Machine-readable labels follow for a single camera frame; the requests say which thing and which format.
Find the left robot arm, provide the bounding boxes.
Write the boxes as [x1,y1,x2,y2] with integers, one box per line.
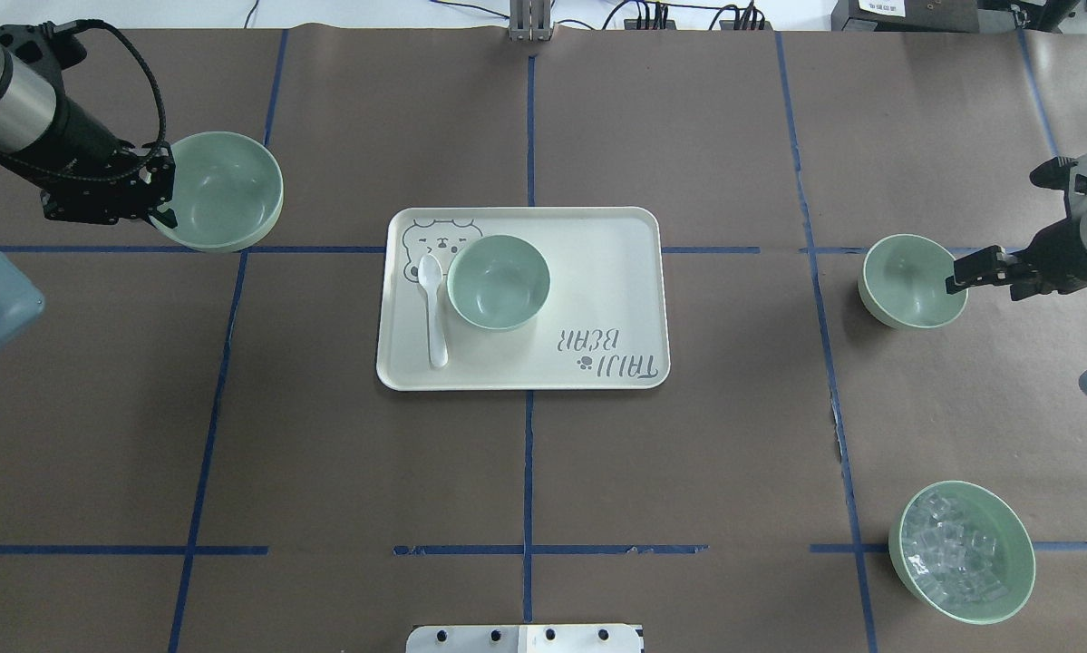
[0,18,178,228]

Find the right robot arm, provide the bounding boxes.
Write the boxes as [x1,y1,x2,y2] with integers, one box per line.
[945,153,1087,301]

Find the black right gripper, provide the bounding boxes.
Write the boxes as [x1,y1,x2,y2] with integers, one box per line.
[946,231,1087,301]

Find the green bowl with ice cubes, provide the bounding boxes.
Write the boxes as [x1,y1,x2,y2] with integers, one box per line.
[888,480,1037,627]

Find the black equipment box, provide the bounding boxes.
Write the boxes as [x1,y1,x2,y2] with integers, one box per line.
[830,1,980,34]

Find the cream bear tray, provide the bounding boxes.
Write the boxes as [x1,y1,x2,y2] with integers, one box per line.
[376,208,671,390]

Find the white panel with knobs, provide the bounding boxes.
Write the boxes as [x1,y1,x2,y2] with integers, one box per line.
[405,623,645,652]

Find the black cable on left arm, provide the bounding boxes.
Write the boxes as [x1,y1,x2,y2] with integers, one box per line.
[43,20,168,183]

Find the white plastic spoon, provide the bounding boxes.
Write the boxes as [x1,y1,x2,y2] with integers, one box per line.
[416,253,449,369]

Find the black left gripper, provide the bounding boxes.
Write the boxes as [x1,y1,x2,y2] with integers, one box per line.
[41,143,178,228]

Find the grey metal mount post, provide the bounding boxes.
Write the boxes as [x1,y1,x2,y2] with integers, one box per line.
[509,0,555,43]

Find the clear ice cubes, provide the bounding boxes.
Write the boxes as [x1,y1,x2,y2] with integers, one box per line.
[900,491,1010,610]

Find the green bowl on tray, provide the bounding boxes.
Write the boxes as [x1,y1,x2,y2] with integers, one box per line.
[447,235,551,331]

